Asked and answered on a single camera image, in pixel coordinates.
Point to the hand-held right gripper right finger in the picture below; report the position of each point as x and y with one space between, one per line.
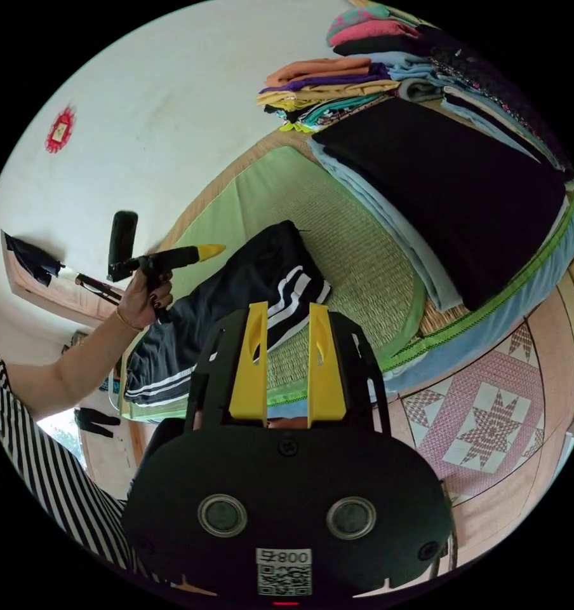
326 391

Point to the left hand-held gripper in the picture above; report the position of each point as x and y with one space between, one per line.
165 259

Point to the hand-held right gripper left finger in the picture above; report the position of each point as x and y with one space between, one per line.
249 381

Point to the person's left forearm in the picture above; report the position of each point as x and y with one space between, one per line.
77 367

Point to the black pants with white stripes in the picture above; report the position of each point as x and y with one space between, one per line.
249 276

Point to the person's left hand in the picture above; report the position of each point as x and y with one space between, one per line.
139 302

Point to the bed with woven mat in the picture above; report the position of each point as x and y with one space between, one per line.
363 267

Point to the pile of clothes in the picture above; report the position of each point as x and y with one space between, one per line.
439 190

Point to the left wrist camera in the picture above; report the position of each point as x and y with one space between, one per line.
122 238

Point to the red wall ornament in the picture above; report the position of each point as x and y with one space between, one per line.
61 131

